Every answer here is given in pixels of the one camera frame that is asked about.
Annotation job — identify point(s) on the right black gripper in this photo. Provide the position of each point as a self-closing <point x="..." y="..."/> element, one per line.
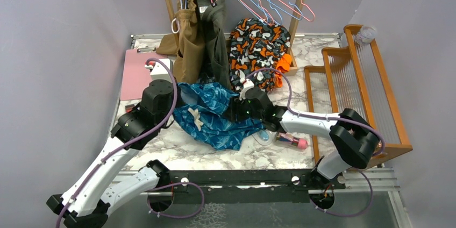
<point x="234" y="108"/>

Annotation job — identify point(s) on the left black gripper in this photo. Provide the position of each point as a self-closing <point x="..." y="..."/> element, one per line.
<point x="179" y="101"/>

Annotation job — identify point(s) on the blue patterned shorts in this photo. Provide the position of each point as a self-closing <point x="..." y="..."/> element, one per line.
<point x="203" y="119"/>

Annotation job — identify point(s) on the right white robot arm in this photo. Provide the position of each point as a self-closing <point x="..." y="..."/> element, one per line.
<point x="354" y="139"/>

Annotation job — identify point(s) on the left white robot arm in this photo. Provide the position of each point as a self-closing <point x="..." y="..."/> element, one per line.
<point x="93" y="198"/>

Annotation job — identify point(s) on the dark green shorts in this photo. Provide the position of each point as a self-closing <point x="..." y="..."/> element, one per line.
<point x="216" y="64"/>

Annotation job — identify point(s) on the orange camo shorts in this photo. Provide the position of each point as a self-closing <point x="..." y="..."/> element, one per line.
<point x="254" y="45"/>

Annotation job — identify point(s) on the tan brown shorts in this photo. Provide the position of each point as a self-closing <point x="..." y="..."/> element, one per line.
<point x="188" y="45"/>

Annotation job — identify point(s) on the wooden hanger stand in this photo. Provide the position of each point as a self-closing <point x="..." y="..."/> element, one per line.
<point x="299" y="12"/>

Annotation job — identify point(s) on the pink capped pencil tube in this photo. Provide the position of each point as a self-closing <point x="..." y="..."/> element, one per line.
<point x="299" y="143"/>

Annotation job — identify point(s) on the pink clipboard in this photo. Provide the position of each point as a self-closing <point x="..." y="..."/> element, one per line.
<point x="135" y="76"/>

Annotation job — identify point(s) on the marker set pack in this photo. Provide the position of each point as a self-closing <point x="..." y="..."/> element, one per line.
<point x="130" y="107"/>

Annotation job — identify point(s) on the wooden drying rack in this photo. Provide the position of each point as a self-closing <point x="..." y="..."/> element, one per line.
<point x="355" y="77"/>

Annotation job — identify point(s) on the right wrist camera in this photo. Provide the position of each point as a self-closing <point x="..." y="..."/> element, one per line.
<point x="247" y="85"/>

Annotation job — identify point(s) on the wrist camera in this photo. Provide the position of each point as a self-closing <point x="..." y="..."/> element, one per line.
<point x="247" y="85"/>
<point x="157" y="70"/>

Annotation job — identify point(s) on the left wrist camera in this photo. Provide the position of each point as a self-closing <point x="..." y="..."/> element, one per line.
<point x="157" y="70"/>

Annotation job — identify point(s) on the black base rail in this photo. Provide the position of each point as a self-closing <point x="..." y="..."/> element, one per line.
<point x="239" y="186"/>

